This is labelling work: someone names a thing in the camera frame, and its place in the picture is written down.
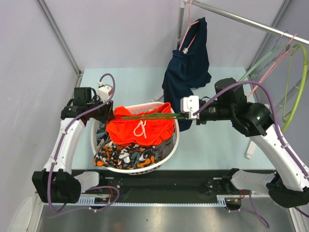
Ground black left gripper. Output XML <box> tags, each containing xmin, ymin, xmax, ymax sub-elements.
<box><xmin>86</xmin><ymin>95</ymin><xmax>114</xmax><ymax>123</ymax></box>

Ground dark green hanger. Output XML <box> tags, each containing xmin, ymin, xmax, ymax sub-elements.
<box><xmin>121</xmin><ymin>113</ymin><xmax>179</xmax><ymax>120</ymax></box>

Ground orange mesh shorts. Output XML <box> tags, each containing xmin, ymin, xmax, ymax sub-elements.
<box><xmin>106</xmin><ymin>103</ymin><xmax>174</xmax><ymax>146</ymax></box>

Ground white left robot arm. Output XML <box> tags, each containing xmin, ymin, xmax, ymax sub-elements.
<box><xmin>32</xmin><ymin>85</ymin><xmax>113</xmax><ymax>204</ymax></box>

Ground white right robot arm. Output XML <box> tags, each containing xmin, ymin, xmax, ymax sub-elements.
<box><xmin>181</xmin><ymin>78</ymin><xmax>309</xmax><ymax>208</ymax></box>

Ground black shark print shorts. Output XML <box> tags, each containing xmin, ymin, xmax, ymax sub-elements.
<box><xmin>96</xmin><ymin>123</ymin><xmax>109</xmax><ymax>149</ymax></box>

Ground grey fabric shorts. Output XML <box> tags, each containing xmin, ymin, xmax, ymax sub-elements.
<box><xmin>155</xmin><ymin>137</ymin><xmax>174</xmax><ymax>158</ymax></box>

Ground navy blue shorts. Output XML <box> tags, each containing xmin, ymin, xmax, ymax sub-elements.
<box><xmin>162</xmin><ymin>16</ymin><xmax>212</xmax><ymax>132</ymax></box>

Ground orange camouflage shorts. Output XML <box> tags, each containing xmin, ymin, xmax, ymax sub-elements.
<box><xmin>94</xmin><ymin>142</ymin><xmax>163</xmax><ymax>170</ymax></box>

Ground lime green hanger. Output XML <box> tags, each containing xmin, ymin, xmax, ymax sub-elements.
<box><xmin>281</xmin><ymin>44</ymin><xmax>309</xmax><ymax>132</ymax></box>

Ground pale green hanger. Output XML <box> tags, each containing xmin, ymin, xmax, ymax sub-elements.
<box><xmin>238</xmin><ymin>36</ymin><xmax>290</xmax><ymax>83</ymax></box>

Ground pink hanger on right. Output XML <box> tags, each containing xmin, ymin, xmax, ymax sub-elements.
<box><xmin>240</xmin><ymin>33</ymin><xmax>297</xmax><ymax>84</ymax></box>

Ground white plastic laundry basket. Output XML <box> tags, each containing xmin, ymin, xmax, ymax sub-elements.
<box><xmin>90</xmin><ymin>101</ymin><xmax>180</xmax><ymax>175</ymax></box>

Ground white rack foot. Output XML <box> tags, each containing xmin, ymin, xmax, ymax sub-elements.
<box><xmin>245</xmin><ymin>141</ymin><xmax>256</xmax><ymax>159</ymax></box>

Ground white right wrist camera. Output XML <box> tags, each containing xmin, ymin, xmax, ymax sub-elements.
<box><xmin>180</xmin><ymin>95</ymin><xmax>199</xmax><ymax>120</ymax></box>

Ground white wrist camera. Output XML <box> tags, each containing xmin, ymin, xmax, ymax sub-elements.
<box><xmin>97</xmin><ymin>81</ymin><xmax>113</xmax><ymax>102</ymax></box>
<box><xmin>180</xmin><ymin>95</ymin><xmax>199</xmax><ymax>120</ymax></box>

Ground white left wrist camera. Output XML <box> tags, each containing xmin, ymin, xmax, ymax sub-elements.
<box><xmin>97</xmin><ymin>81</ymin><xmax>113</xmax><ymax>102</ymax></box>

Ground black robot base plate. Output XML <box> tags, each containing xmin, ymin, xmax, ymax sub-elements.
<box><xmin>96</xmin><ymin>168</ymin><xmax>254</xmax><ymax>195</ymax></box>

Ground white slotted cable duct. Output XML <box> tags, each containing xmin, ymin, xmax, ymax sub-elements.
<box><xmin>67</xmin><ymin>194</ymin><xmax>242</xmax><ymax>207</ymax></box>

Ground pink wire hanger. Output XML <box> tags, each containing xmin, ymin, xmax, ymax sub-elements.
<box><xmin>177</xmin><ymin>0</ymin><xmax>200</xmax><ymax>54</ymax></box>

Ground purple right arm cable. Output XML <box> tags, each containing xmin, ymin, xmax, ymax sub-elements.
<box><xmin>193</xmin><ymin>80</ymin><xmax>309</xmax><ymax>179</ymax></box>

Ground metal clothes rack rail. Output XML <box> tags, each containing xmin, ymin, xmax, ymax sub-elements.
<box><xmin>180</xmin><ymin>0</ymin><xmax>309</xmax><ymax>46</ymax></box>

